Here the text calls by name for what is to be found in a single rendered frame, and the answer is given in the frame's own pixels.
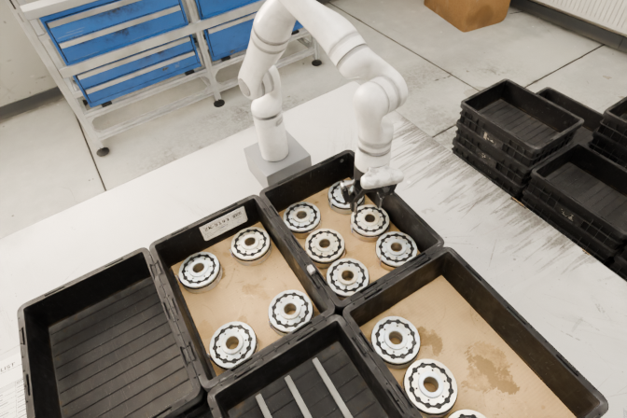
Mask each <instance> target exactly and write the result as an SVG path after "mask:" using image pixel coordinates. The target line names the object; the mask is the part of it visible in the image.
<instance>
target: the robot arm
mask: <svg viewBox="0 0 627 418"><path fill-rule="evenodd" d="M296 20H298V21H299V22H300V23H301V24H302V25H303V26H304V27H305V28H306V30H307V31H308V32H309V33H310V34H311V35H312V36H313V37H314V38H315V39H316V41H317V42H318V43H319V44H320V46H321V47H322V48H323V50H324V51H325V53H326V54H327V55H328V57H329V58H330V60H332V62H333V63H334V65H335V66H336V67H337V69H338V70H339V72H340V73H341V74H342V76H343V77H345V78H356V77H362V78H364V79H365V80H367V81H368V82H366V83H364V84H362V85H361V86H359V87H358V88H357V89H356V91H355V94H354V97H353V109H354V112H355V118H356V123H357V127H358V137H357V146H356V149H355V166H354V176H353V177H352V179H351V181H348V182H344V181H343V180H342V181H340V187H341V194H342V197H343V199H344V201H345V204H349V203H350V209H351V211H352V212H354V214H356V213H357V206H358V201H359V199H362V198H363V196H364V194H365V193H368V192H374V191H376V190H378V192H377V194H376V200H375V203H376V206H377V208H378V209H379V208H381V206H382V205H383V202H384V198H385V197H386V195H389V196H391V195H393V194H394V191H395V189H396V187H397V184H398V183H401V182H402V181H403V180H404V173H403V171H401V170H399V169H396V168H392V167H390V166H389V164H390V159H391V146H392V141H393V134H394V125H393V123H392V121H391V120H390V119H389V118H387V117H385V115H387V114H389V113H391V112H392V111H394V110H396V109H397V108H399V107H401V106H402V105H404V104H405V102H406V101H407V99H408V88H407V84H406V82H405V80H404V78H403V77H402V76H401V74H400V73H399V72H398V71H397V70H396V69H394V68H393V67H392V66H391V65H390V64H388V63H387V62H386V61H384V60H383V59H382V58H381V57H380V56H378V55H377V54H375V53H374V52H373V51H372V50H371V49H370V48H369V46H368V45H367V43H366V42H365V40H364V39H363V38H362V36H361V35H360V34H359V32H358V31H357V30H356V28H355V27H354V26H353V24H352V23H350V22H349V21H348V20H346V19H345V18H344V17H343V16H342V15H340V14H338V13H337V12H335V11H333V10H332V9H330V8H328V7H325V6H324V5H322V4H320V3H319V2H317V1H316V0H267V1H266V2H265V3H264V4H263V6H262V7H261V8H260V10H259V11H258V13H257V15H256V17H255V19H254V22H253V27H252V31H251V36H250V41H249V45H248V49H247V52H246V55H245V58H244V62H243V64H242V67H241V69H240V72H239V75H238V81H239V86H240V89H241V91H242V93H243V95H244V96H245V97H247V98H248V99H252V100H254V101H253V102H252V104H251V111H252V115H253V120H254V123H255V127H256V134H257V138H258V145H259V149H260V152H261V156H262V158H263V159H264V160H268V161H279V160H282V159H283V158H285V157H286V156H287V154H288V145H287V140H286V128H285V123H284V117H283V111H282V103H283V98H282V89H281V80H280V76H279V73H278V70H277V68H276V66H275V65H274V64H275V63H276V62H277V60H278V59H279V58H280V57H281V56H282V55H283V53H284V52H285V50H286V47H287V45H288V42H289V39H290V36H291V34H292V31H293V28H294V25H295V22H296ZM351 186H353V191H352V192H351V194H350V195H349V194H348V192H350V188H351ZM382 187H385V188H382Z"/></svg>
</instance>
